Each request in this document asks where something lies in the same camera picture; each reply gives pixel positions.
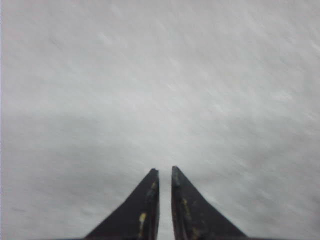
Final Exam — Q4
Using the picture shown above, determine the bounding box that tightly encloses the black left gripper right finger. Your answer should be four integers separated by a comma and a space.
171, 166, 247, 240

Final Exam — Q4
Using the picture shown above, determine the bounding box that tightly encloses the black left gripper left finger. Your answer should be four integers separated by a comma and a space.
84, 168, 160, 240

